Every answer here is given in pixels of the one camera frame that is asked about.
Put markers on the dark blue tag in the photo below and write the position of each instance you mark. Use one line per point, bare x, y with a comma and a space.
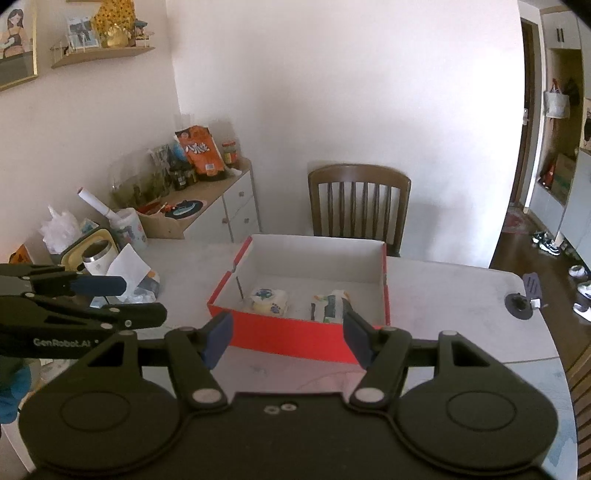
533, 284

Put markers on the yellow flower bouquet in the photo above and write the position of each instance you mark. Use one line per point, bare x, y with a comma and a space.
114, 21

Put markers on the photo card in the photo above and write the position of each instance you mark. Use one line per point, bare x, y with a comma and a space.
83, 32

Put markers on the person's left hand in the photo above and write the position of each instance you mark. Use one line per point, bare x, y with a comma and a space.
13, 390

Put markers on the brown cardboard carton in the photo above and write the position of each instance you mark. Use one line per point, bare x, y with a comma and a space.
564, 177

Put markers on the white tissue pack blue print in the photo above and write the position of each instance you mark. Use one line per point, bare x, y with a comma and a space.
268, 302

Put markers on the brown wooden chair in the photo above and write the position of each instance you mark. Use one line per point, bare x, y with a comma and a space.
359, 203

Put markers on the white paper sheet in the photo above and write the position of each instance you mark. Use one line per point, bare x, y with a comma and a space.
127, 267

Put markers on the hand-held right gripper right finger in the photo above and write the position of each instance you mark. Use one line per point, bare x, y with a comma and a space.
356, 336

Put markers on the white wood-topped cabinet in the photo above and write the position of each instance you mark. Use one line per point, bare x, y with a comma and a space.
235, 207

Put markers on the red cardboard box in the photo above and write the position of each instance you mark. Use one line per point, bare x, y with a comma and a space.
295, 339

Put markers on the white shoe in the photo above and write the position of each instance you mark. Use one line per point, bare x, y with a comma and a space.
578, 271
584, 300

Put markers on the framed wall poster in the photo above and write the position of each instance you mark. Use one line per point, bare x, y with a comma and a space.
16, 41

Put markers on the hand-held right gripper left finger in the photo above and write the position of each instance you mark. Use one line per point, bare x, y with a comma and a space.
219, 336

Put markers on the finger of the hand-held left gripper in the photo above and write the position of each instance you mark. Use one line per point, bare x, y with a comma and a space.
99, 285
138, 314

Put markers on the orange snack bag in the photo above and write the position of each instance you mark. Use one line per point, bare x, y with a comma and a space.
203, 154

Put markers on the white green packet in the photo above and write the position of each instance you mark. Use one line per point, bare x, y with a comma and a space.
328, 307

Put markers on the cardboard tray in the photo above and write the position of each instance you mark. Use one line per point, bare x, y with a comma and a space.
159, 224

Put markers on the clear plastic bag of jars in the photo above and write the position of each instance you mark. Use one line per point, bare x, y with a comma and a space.
138, 182

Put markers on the wooden wall shelf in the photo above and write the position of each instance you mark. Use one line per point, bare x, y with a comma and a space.
99, 53

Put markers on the black round desk grommet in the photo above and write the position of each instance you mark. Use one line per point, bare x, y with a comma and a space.
518, 305

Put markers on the white tote bag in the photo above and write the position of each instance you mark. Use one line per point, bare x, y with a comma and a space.
556, 104

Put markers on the black oval plate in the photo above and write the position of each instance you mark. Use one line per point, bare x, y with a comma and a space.
185, 209

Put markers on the clear plastic wrapped packet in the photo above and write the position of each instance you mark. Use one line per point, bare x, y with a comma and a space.
145, 288

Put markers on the orange packet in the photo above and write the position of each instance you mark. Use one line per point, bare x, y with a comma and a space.
19, 254

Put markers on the red-lidded glass jar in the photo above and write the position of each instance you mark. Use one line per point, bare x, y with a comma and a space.
230, 154

